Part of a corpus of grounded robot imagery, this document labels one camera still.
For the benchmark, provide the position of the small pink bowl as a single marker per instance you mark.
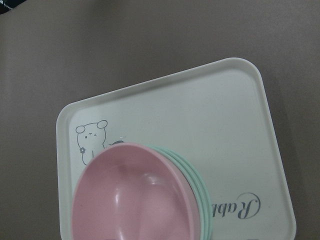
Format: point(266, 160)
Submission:
point(132, 192)

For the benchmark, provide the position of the middle green bowl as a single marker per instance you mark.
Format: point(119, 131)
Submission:
point(208, 203)

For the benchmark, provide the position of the green bowl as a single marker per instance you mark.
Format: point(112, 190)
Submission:
point(208, 203)
point(203, 199)
point(179, 164)

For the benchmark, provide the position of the top green bowl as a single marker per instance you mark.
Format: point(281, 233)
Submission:
point(179, 164)

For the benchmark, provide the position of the bottom green bowl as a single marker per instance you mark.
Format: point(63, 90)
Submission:
point(203, 199)

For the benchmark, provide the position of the cream rabbit serving tray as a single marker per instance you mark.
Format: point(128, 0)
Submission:
point(217, 117)

